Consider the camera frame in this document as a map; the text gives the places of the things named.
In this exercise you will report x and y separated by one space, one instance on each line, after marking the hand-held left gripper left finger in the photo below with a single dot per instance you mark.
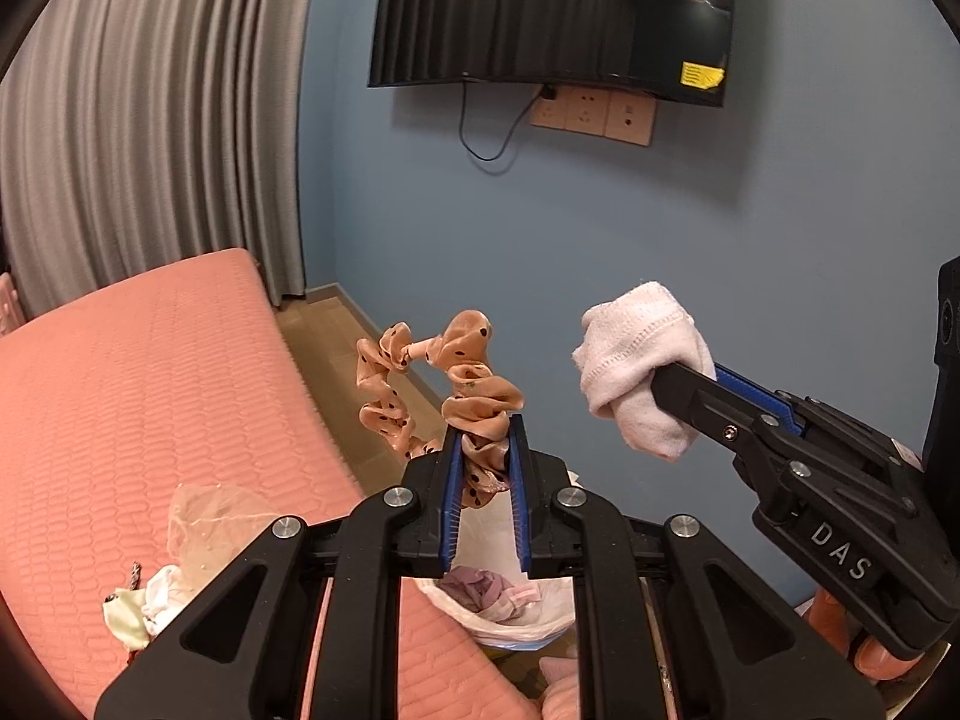
450 499

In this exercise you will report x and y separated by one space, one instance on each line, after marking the white lined trash bin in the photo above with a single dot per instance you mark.
510 634

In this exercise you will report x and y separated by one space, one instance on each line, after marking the pink quilted bed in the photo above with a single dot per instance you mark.
150 390

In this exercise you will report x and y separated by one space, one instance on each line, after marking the white cloth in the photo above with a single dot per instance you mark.
169 600

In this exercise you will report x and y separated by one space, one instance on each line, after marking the pale green cloth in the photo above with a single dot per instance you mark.
127 622

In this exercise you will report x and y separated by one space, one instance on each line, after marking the black wall television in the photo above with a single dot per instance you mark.
540 7

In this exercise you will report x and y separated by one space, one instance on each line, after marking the pink polka dot fabric headband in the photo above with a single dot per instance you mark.
472 397

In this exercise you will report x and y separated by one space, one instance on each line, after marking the white sock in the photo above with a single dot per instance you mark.
637 345

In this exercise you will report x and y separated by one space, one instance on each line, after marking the yellow sticker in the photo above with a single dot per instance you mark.
701 76

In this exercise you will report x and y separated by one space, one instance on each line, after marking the beige wall socket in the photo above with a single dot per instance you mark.
586 116
630 120
549 114

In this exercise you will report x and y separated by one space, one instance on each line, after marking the purple cloth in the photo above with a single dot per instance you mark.
480 589

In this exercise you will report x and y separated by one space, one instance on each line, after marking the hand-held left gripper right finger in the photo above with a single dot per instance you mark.
519 499

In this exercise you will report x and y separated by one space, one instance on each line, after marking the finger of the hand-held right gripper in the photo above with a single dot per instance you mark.
750 394
697 401

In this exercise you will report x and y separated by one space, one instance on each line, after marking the person's right hand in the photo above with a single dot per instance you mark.
877 664

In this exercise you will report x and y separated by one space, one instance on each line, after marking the grey curtain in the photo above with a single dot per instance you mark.
150 112

